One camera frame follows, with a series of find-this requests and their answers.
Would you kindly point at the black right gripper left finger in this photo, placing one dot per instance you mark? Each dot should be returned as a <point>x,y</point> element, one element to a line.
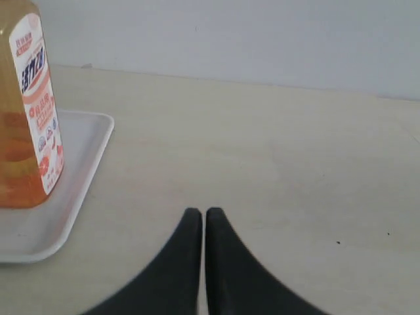
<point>170,282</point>

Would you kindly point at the white foam tray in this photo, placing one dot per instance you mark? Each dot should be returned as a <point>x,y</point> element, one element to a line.
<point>35,234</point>

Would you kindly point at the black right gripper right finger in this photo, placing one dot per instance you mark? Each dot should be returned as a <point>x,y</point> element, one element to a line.
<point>236,282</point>

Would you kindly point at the orange soap pump bottle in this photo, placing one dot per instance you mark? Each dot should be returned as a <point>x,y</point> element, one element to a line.
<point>32,154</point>

